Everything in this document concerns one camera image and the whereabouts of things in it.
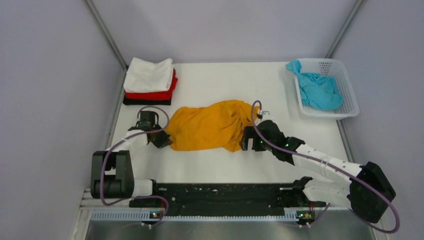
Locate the white folded t-shirt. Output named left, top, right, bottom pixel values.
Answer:
left=123, top=57, right=174, bottom=94

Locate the black folded t-shirt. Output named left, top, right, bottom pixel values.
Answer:
left=122, top=97, right=172, bottom=106

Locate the yellow t-shirt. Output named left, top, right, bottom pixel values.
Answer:
left=165, top=100, right=259, bottom=152

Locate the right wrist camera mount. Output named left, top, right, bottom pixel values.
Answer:
left=256, top=110, right=273, bottom=123

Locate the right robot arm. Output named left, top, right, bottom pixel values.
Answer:
left=240, top=120, right=396, bottom=223

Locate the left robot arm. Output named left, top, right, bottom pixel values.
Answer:
left=90, top=110, right=169, bottom=207

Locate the blue t-shirt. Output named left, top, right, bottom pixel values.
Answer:
left=285, top=59, right=344, bottom=112

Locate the red folded t-shirt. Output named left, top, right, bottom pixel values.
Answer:
left=124, top=69, right=178, bottom=101

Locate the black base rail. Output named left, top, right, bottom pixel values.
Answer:
left=129, top=183, right=326, bottom=217

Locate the white plastic basket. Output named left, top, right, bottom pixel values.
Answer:
left=293, top=58, right=360, bottom=120

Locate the aluminium frame rail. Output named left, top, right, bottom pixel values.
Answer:
left=71, top=189, right=391, bottom=240

